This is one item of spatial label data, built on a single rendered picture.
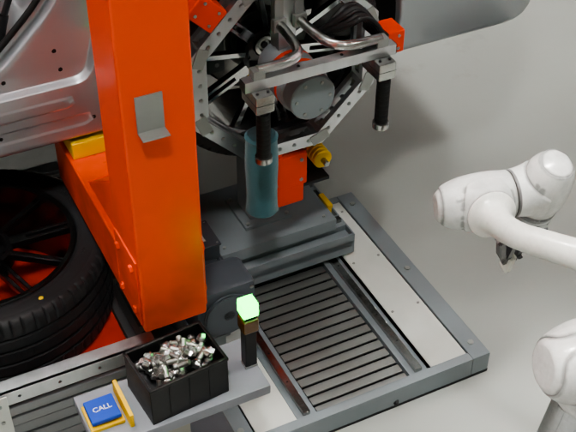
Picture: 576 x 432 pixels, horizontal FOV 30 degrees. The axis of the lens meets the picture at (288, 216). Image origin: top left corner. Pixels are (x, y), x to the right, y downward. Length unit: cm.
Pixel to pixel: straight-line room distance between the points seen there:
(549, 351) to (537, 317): 170
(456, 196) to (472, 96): 221
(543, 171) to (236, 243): 131
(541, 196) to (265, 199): 93
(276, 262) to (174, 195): 99
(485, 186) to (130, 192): 74
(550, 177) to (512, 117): 208
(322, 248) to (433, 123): 102
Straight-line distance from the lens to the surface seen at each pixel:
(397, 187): 385
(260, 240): 327
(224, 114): 306
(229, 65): 303
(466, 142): 411
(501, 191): 218
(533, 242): 208
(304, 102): 275
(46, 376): 272
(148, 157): 227
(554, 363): 174
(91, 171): 283
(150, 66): 216
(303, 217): 335
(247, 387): 256
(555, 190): 223
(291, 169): 305
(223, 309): 288
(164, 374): 244
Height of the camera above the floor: 239
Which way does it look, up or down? 40 degrees down
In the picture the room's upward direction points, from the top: straight up
